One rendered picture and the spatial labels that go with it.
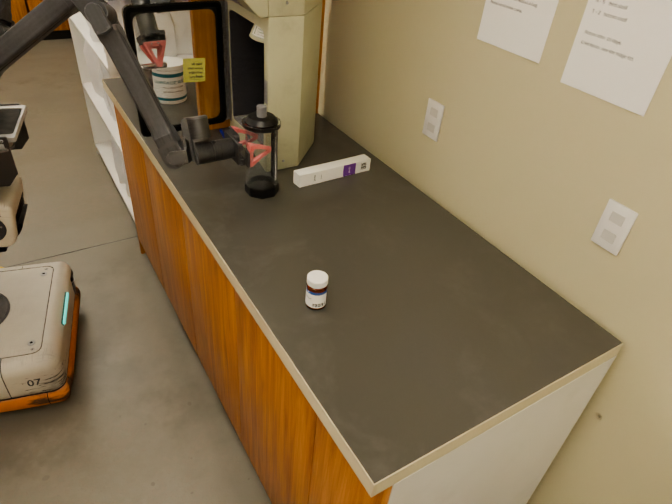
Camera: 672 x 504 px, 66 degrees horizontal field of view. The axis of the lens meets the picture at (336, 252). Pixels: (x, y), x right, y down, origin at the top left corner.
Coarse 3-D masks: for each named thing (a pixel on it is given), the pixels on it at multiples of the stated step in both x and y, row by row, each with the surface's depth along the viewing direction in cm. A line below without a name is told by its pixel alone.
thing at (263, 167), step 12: (252, 132) 142; (276, 132) 145; (264, 144) 144; (276, 144) 147; (264, 156) 146; (276, 156) 150; (252, 168) 149; (264, 168) 148; (276, 168) 152; (252, 180) 151; (264, 180) 151; (276, 180) 155
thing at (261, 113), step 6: (258, 108) 141; (264, 108) 141; (252, 114) 144; (258, 114) 142; (264, 114) 142; (270, 114) 145; (246, 120) 143; (252, 120) 141; (258, 120) 141; (264, 120) 141; (270, 120) 142; (276, 120) 144; (258, 126) 141; (264, 126) 141; (270, 126) 142
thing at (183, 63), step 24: (144, 24) 150; (168, 24) 154; (192, 24) 159; (144, 48) 154; (168, 48) 158; (192, 48) 163; (216, 48) 167; (168, 72) 162; (192, 72) 167; (216, 72) 172; (168, 96) 166; (192, 96) 171; (216, 96) 176
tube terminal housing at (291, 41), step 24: (288, 0) 140; (312, 0) 149; (264, 24) 142; (288, 24) 143; (312, 24) 154; (264, 48) 146; (288, 48) 147; (312, 48) 160; (264, 72) 150; (288, 72) 152; (312, 72) 166; (288, 96) 156; (312, 96) 172; (288, 120) 161; (312, 120) 179; (288, 144) 166
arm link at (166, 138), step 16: (96, 16) 123; (96, 32) 124; (112, 32) 127; (112, 48) 128; (128, 48) 129; (128, 64) 130; (128, 80) 131; (144, 80) 132; (144, 96) 132; (144, 112) 134; (160, 112) 134; (160, 128) 135; (160, 144) 136; (176, 144) 136
